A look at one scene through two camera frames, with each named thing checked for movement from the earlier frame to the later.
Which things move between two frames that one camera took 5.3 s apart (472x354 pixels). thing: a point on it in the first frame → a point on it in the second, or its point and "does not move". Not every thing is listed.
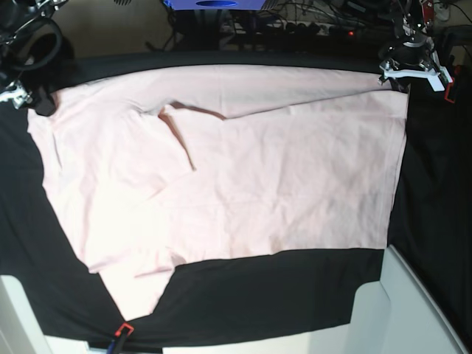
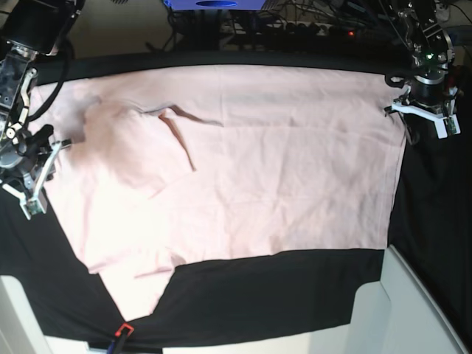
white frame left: x=20 y=331 does not move
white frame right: x=394 y=315 does not move
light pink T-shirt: x=161 y=165 does not move
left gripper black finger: x=402 y=84 → x=413 y=136
